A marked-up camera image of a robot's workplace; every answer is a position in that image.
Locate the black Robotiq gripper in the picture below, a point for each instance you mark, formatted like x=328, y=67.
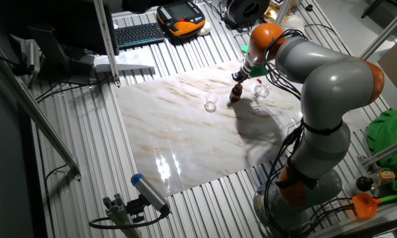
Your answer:
x=242, y=74

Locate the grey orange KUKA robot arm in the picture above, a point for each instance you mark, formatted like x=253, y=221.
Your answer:
x=334, y=86

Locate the brown glass bottle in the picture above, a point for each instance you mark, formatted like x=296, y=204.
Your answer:
x=235, y=94

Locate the clear glass beaker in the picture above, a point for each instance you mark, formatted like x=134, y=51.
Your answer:
x=210, y=106
x=262, y=92

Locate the white round object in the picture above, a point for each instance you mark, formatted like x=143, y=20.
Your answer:
x=205, y=30

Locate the black filament spool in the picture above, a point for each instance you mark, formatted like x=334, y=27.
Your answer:
x=236, y=13

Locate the gold foil packet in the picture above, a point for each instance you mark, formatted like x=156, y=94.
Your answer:
x=270, y=15

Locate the crumpled white paper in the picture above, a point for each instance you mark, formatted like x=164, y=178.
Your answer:
x=294, y=24

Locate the marble pattern sheet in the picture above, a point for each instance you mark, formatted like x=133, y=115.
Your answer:
x=185, y=142

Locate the orange black teach pendant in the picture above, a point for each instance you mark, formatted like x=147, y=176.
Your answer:
x=182, y=15

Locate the small dark round knob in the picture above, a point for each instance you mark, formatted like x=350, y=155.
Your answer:
x=309, y=7

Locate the black keyboard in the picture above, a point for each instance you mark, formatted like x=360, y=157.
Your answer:
x=139, y=34

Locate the white paper sheet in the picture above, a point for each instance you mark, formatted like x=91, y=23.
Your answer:
x=129, y=59

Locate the green cloth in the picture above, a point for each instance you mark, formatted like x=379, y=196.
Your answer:
x=390, y=132

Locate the clear bottle black cap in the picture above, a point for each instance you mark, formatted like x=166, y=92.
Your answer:
x=364, y=183

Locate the black monitor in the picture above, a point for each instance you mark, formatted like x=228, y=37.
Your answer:
x=82, y=26

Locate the jar with yellow lid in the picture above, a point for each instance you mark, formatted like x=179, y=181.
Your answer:
x=386, y=175

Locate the short aluminium profile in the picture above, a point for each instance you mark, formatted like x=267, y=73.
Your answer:
x=119, y=218

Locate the black monitor stand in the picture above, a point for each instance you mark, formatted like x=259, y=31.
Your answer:
x=49, y=46

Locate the aluminium frame post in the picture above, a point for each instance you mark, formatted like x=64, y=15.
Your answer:
x=383, y=33
x=283, y=10
x=106, y=39

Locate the silver camera blue cap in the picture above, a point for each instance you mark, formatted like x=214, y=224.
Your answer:
x=149, y=193

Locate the black camera clamp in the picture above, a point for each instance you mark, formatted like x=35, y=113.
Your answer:
x=135, y=208

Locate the aluminium frame strut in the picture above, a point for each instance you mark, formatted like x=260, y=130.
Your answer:
x=36, y=112
x=387, y=150

